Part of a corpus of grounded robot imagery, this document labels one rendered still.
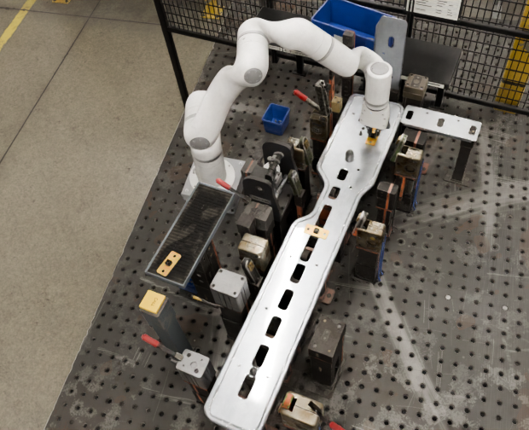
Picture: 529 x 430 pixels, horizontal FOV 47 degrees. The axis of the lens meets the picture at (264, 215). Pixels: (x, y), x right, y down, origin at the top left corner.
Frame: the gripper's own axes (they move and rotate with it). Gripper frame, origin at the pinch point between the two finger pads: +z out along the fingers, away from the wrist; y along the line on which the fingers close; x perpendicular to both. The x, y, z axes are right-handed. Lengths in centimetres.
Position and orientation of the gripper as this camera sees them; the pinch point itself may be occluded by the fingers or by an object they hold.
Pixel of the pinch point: (373, 131)
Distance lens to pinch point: 231.0
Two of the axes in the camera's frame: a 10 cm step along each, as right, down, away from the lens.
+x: 4.0, -7.8, 4.7
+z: 0.9, 5.5, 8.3
